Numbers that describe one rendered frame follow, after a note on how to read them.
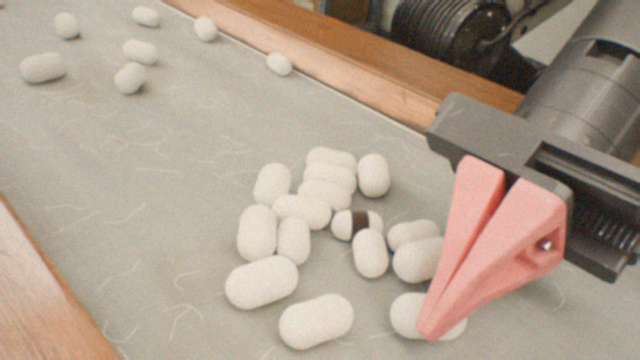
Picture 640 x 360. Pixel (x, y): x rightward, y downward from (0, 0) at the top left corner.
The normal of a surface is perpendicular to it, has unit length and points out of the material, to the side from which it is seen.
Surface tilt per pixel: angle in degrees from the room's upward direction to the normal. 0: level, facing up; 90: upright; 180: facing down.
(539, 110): 43
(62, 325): 0
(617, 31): 38
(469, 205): 59
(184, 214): 0
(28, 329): 0
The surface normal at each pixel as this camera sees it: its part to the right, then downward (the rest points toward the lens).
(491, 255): -0.56, -0.17
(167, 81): 0.11, -0.84
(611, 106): 0.07, -0.16
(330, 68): -0.43, -0.38
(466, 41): 0.50, 0.50
